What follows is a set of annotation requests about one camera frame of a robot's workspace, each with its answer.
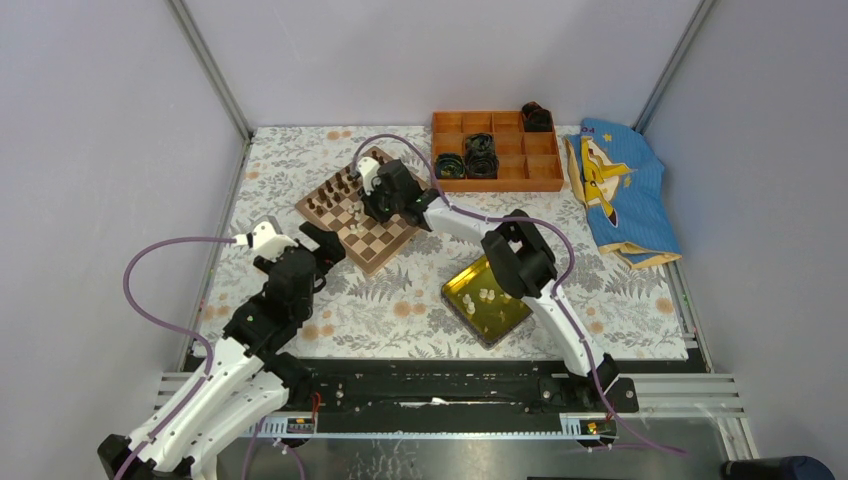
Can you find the gold metal tin tray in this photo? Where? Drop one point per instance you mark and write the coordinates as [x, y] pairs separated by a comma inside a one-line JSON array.
[[491, 323]]

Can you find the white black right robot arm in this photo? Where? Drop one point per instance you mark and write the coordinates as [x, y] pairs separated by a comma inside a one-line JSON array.
[[521, 261]]

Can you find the dark blue cylinder object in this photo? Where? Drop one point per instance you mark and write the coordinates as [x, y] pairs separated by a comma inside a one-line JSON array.
[[779, 468]]

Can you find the wooden chess board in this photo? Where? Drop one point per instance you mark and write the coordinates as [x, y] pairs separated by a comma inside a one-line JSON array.
[[335, 205]]

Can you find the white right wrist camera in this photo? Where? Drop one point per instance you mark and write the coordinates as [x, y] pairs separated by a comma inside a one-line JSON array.
[[368, 171]]

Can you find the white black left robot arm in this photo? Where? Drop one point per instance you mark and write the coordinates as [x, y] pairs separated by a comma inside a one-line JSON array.
[[246, 374]]

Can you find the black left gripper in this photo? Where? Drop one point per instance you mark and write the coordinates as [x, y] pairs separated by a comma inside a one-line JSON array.
[[331, 250]]

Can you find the black rolled strap corner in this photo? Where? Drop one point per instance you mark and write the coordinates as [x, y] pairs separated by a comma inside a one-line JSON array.
[[536, 119]]

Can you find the blue pikachu cloth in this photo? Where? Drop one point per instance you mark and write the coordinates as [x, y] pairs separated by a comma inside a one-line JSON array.
[[618, 179]]

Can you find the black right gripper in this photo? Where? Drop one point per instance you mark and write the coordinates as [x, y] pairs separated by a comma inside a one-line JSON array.
[[369, 202]]

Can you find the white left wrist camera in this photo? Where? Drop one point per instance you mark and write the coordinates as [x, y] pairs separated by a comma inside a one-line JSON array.
[[266, 239]]

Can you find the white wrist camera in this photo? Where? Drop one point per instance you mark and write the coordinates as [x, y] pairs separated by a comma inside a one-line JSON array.
[[266, 239], [368, 171]]

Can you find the orange compartment tray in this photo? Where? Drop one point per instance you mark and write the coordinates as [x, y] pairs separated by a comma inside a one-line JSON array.
[[527, 161]]

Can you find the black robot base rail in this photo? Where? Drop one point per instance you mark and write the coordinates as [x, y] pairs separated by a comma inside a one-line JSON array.
[[451, 396]]

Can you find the white pawn cluster piece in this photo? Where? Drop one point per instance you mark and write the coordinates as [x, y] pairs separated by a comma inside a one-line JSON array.
[[356, 218]]

